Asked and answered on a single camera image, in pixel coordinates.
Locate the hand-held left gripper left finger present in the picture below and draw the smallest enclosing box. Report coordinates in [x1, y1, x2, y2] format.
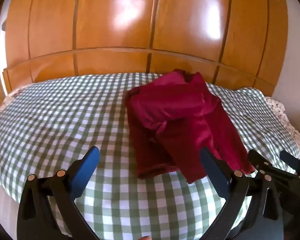
[16, 146, 100, 240]

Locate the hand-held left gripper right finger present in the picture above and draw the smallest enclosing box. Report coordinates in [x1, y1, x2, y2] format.
[200, 147, 284, 240]

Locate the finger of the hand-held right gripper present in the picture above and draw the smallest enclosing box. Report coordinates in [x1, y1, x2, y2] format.
[280, 151, 300, 176]
[247, 149, 274, 179]

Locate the dark red garment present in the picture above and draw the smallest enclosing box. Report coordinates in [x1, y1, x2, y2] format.
[125, 69, 257, 184]

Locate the green checked bedsheet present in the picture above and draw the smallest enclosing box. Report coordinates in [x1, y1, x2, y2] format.
[0, 72, 300, 240]

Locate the wooden wardrobe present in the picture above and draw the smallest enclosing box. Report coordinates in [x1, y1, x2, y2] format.
[2, 0, 289, 98]

